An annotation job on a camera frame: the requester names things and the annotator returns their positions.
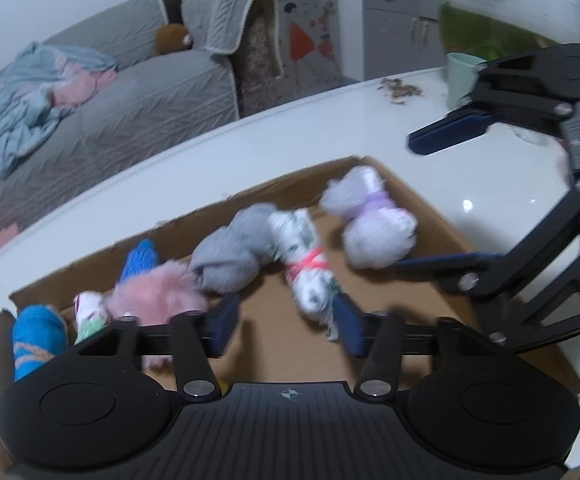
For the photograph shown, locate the brown plush toy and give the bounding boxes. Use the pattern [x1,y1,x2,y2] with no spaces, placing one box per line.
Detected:
[155,23,194,56]

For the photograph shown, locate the blue grey-striped sock roll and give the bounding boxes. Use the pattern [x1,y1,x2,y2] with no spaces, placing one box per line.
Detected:
[11,304,69,383]

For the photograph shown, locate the white green-banded sock roll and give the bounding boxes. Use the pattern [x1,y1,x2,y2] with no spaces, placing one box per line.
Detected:
[73,291,113,346]

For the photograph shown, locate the light blue blanket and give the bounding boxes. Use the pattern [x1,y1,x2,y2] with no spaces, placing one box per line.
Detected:
[0,42,118,181]

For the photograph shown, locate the grey cabinet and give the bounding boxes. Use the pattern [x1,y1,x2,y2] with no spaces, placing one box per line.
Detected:
[355,0,452,83]

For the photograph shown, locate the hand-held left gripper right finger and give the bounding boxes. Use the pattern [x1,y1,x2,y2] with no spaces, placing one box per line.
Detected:
[330,296,510,402]

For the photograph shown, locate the white pink-banded sock roll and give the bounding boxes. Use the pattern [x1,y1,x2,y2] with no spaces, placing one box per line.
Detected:
[268,208,343,343]

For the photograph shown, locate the brown crumbs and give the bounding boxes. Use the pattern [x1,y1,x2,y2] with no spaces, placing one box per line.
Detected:
[377,77,423,106]

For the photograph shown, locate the plain blue sock roll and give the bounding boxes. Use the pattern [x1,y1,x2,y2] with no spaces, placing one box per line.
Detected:
[120,238,159,283]

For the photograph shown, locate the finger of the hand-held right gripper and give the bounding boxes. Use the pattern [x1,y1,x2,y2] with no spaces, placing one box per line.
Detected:
[407,44,580,157]
[395,172,580,354]

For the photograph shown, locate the glass fish tank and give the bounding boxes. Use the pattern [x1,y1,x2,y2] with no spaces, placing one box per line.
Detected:
[440,0,580,146]

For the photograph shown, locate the grey sofa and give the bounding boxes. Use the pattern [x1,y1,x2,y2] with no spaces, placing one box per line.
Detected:
[0,0,281,251]

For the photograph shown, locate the light green cup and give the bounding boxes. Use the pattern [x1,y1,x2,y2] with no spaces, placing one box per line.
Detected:
[445,52,489,111]

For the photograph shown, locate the cardboard box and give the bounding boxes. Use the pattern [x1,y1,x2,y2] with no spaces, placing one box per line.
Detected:
[0,155,580,473]

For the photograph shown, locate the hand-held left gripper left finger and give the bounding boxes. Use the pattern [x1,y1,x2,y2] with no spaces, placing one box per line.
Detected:
[74,292,243,402]

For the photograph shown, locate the pink cloth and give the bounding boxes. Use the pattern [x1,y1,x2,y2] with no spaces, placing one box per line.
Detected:
[52,65,118,109]

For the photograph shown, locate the grey sock roll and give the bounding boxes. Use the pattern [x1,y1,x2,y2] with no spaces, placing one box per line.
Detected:
[190,203,283,295]

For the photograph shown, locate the grey fridge with flower decals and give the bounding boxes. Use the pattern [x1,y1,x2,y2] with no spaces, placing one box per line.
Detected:
[270,0,361,95]

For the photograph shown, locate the lavender fuzzy sock roll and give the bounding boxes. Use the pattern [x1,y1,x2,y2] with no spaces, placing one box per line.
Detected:
[318,166,417,270]

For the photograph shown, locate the pink fuzzy sock roll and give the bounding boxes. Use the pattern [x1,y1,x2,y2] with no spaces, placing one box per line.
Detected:
[104,260,209,368]

